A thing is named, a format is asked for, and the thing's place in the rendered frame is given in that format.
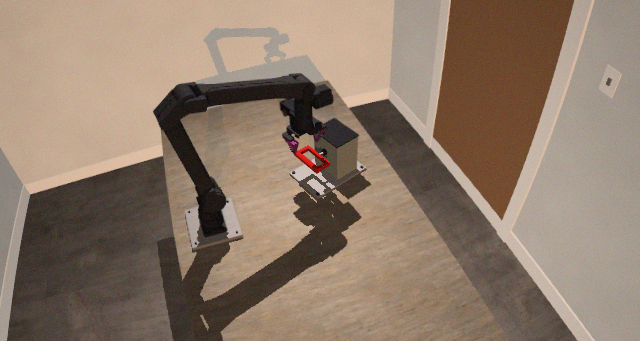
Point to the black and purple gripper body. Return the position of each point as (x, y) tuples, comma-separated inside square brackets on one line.
[(305, 124)]

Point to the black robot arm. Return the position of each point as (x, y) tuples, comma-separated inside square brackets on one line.
[(189, 102)]

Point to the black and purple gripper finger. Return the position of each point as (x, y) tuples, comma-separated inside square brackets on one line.
[(293, 145), (317, 138)]

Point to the white mounting plate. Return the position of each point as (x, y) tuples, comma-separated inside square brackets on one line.
[(322, 183)]

